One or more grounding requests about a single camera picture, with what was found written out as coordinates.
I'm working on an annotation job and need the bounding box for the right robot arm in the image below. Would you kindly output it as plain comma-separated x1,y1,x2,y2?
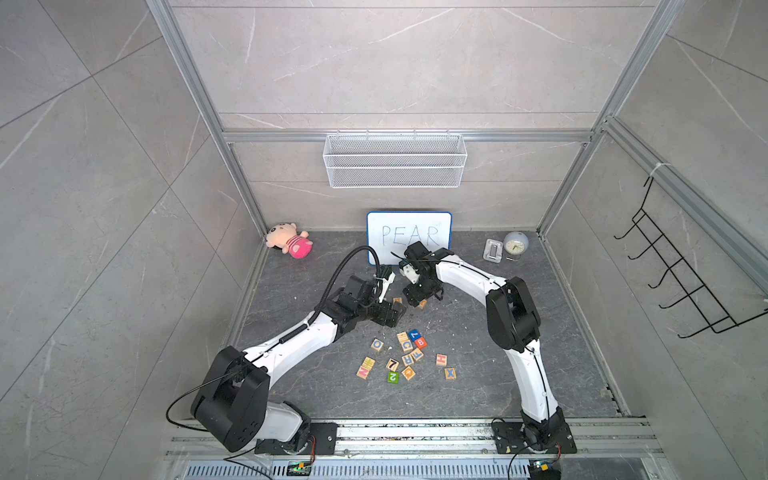
399,241,577,454

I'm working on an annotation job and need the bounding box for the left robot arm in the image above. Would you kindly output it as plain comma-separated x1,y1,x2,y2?
190,246,406,453

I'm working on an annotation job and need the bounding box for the wooden block orange picture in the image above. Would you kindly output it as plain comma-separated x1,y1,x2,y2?
401,366,415,381

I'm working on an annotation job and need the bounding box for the small white rectangular box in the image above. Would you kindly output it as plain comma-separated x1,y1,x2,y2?
482,239,504,264

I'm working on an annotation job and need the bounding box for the round white clock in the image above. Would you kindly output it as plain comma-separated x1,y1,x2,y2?
503,231,530,256

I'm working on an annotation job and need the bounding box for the pink plush toy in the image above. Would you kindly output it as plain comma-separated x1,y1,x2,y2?
266,223,313,259

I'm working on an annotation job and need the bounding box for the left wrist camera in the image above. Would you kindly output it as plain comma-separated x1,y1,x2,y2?
376,267,396,303

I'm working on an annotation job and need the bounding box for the whiteboard with blue frame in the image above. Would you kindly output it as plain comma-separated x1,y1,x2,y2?
366,211,453,265

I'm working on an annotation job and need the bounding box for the white wire basket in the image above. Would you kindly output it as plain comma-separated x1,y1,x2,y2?
323,133,468,189

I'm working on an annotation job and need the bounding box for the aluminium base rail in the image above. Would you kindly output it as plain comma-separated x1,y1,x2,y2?
151,417,677,479

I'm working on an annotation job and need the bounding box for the black wall hook rack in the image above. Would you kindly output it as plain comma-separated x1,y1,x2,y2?
613,176,767,339

